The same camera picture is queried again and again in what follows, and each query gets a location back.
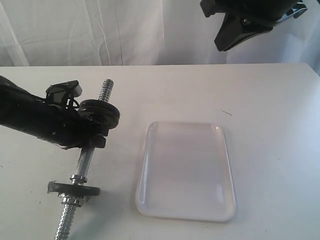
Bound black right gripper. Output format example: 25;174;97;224
200;0;308;52

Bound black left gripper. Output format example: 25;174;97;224
24;80;110;149

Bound black weight plate nut end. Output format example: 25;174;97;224
47;181;101;197

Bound chrome threaded dumbbell bar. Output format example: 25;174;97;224
54;79;114;240

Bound black weight plate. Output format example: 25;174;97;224
78;99;120;120

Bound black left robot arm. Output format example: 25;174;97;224
0;76;120;150

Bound chrome hex collar nut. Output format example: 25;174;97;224
60;194;88;207

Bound white backdrop curtain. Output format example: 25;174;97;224
0;0;320;72

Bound white rectangular plastic tray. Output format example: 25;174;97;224
135;121;236;222

